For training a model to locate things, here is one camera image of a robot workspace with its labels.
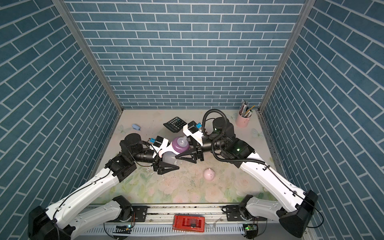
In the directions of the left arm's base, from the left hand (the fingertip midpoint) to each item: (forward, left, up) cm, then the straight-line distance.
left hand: (181, 162), depth 60 cm
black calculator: (+43, +9, -27) cm, 51 cm away
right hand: (+2, 0, +7) cm, 7 cm away
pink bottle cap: (+5, -13, -25) cm, 29 cm away
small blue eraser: (+41, +39, -28) cm, 64 cm away
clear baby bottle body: (+2, +5, +1) cm, 6 cm away
